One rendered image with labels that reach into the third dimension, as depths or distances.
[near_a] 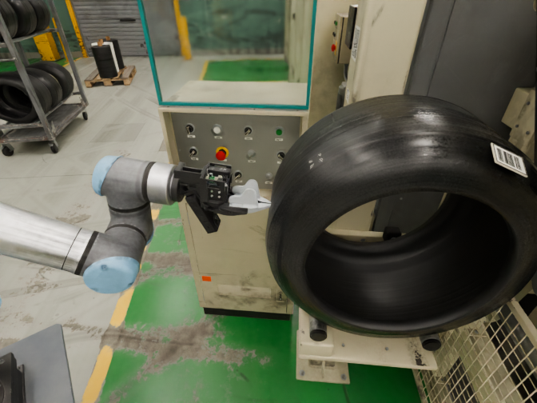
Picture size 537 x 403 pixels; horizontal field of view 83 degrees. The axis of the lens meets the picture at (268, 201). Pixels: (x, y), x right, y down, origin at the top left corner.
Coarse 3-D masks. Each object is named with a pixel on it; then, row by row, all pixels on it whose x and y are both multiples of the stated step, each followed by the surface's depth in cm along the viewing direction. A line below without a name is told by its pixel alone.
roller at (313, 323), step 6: (312, 318) 79; (312, 324) 78; (318, 324) 78; (324, 324) 78; (312, 330) 77; (318, 330) 76; (324, 330) 77; (312, 336) 77; (318, 336) 77; (324, 336) 77
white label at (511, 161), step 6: (492, 144) 47; (492, 150) 46; (498, 150) 46; (504, 150) 47; (498, 156) 46; (504, 156) 46; (510, 156) 47; (516, 156) 47; (498, 162) 45; (504, 162) 45; (510, 162) 46; (516, 162) 46; (522, 162) 47; (510, 168) 45; (516, 168) 46; (522, 168) 46; (522, 174) 46
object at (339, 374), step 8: (296, 336) 172; (296, 344) 168; (296, 352) 164; (296, 360) 160; (304, 360) 160; (296, 368) 157; (304, 368) 157; (312, 368) 157; (320, 368) 157; (328, 368) 157; (336, 368) 157; (344, 368) 157; (296, 376) 154; (304, 376) 154; (312, 376) 154; (320, 376) 154; (328, 376) 154; (336, 376) 154; (344, 376) 152
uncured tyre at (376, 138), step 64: (320, 128) 63; (384, 128) 50; (448, 128) 48; (320, 192) 52; (384, 192) 49; (448, 192) 48; (512, 192) 48; (320, 256) 93; (384, 256) 93; (448, 256) 84; (512, 256) 56; (320, 320) 72; (384, 320) 80; (448, 320) 67
